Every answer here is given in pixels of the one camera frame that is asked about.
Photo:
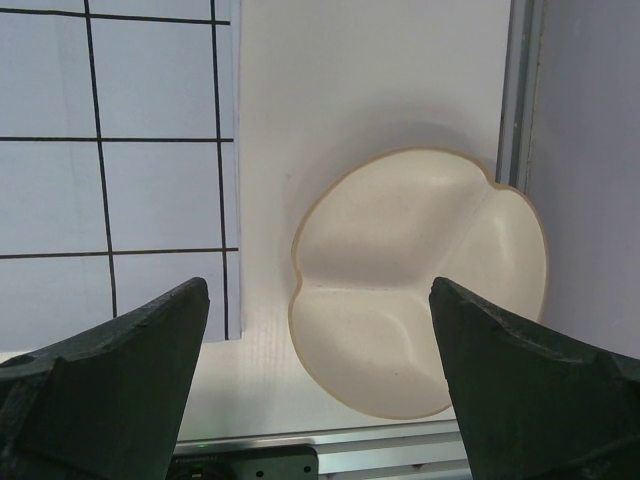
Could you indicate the white black-grid tablecloth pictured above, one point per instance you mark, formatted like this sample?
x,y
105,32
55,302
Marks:
x,y
118,162

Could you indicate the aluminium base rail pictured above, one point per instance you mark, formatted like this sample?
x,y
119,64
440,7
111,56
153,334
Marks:
x,y
424,450

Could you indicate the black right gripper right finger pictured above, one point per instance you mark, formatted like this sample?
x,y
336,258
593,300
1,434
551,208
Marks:
x,y
530,402

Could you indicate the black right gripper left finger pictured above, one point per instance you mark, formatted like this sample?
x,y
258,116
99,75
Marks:
x,y
106,403

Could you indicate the cream divided plate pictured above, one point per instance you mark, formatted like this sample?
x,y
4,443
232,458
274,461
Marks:
x,y
366,254

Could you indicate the aluminium enclosure frame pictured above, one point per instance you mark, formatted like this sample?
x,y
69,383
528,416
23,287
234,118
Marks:
x,y
526,20

